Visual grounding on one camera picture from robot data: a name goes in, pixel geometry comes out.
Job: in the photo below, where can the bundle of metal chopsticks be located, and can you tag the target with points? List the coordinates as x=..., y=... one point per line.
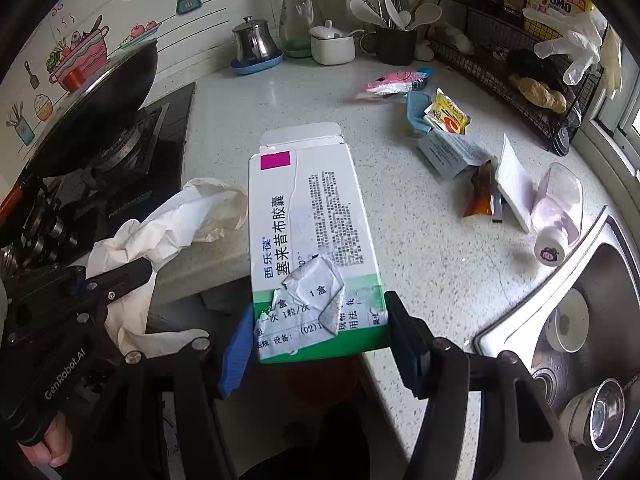
x=380, y=2

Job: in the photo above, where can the black plastic bag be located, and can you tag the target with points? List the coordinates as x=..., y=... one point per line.
x=535, y=62

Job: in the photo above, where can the clear bottle white cap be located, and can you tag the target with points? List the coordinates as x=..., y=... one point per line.
x=557, y=210

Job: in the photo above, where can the stainless steel sink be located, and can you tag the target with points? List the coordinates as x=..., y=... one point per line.
x=615, y=310

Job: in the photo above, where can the garlic head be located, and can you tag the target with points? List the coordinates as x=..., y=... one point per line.
x=424, y=51
x=460, y=40

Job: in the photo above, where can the cream rubber glove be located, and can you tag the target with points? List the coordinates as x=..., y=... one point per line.
x=611, y=65

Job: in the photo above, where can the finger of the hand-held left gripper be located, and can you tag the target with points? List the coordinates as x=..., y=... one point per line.
x=125, y=277

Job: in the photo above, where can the glass wok lid red knob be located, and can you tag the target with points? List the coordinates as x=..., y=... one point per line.
x=107, y=67

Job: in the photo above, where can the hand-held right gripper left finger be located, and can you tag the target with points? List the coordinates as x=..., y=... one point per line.
x=235, y=355

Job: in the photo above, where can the white green medicine box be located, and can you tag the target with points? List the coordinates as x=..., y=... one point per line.
x=310, y=210

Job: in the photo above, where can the tall clear glass bottle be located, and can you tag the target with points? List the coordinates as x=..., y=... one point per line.
x=295, y=10

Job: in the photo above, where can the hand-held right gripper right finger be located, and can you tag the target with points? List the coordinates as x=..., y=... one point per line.
x=405, y=340

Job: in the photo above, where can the white rice paddle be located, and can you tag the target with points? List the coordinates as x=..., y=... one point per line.
x=397, y=12
x=365, y=10

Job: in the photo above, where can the pink blue plastic wrapper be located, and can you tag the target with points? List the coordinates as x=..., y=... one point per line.
x=392, y=82

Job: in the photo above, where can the small steel teapot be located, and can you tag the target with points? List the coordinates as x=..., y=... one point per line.
x=252, y=40

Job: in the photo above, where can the dark round lid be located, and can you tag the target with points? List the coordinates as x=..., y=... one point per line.
x=561, y=141

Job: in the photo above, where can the white ceramic sugar bowl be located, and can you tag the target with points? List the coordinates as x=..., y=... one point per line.
x=332, y=47

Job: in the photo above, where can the dark green mug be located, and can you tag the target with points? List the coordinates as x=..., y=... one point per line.
x=395, y=47

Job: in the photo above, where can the window frame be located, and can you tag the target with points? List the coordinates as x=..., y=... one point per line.
x=625, y=110

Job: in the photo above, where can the ginger root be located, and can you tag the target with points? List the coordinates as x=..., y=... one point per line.
x=542, y=95

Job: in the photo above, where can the cream rice paddle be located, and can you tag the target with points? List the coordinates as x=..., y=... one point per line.
x=425, y=15

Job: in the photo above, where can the light blue plastic case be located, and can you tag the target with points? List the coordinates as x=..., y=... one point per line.
x=415, y=112

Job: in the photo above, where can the folded paper leaflet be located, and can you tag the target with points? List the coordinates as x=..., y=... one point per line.
x=452, y=152

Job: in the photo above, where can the black gas stove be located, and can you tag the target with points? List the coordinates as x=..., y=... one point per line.
x=150, y=160

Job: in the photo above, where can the translucent white disposable glove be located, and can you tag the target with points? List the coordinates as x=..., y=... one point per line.
x=575, y=45

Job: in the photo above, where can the blue saucer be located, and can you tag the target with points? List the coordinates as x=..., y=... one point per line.
x=255, y=67

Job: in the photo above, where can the person's left hand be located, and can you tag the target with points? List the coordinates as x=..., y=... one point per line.
x=50, y=445

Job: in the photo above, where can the yellow foil packet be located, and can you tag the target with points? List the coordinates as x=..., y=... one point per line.
x=450, y=112

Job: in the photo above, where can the cartoon kitchen wall sticker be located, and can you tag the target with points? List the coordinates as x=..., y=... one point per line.
x=90, y=45

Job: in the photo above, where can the white paper napkin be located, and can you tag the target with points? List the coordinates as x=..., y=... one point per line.
x=515, y=185

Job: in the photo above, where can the brown sauce sachet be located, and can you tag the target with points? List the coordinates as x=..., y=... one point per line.
x=482, y=192

